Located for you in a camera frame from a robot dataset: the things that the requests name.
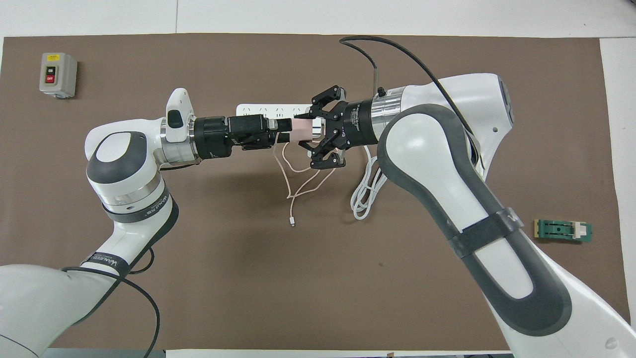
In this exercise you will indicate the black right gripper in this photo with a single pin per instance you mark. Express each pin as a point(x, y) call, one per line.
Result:
point(357, 124)

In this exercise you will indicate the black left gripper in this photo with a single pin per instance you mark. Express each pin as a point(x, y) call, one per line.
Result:
point(223, 136)

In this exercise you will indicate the pink charger block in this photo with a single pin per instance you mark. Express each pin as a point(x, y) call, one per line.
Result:
point(303, 130)

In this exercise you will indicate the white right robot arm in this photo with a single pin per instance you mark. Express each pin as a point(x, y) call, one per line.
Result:
point(447, 164)

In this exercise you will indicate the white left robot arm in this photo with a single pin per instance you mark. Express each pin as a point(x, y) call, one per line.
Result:
point(124, 169)

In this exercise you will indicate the white power strip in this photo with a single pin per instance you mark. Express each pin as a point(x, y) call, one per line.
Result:
point(268, 109)

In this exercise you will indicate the brown table mat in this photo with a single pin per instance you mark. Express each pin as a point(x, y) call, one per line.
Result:
point(298, 288)

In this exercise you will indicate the grey on-off switch box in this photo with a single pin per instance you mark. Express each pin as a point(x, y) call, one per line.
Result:
point(57, 74)

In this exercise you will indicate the green knife switch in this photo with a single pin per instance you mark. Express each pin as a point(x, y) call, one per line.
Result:
point(561, 230)

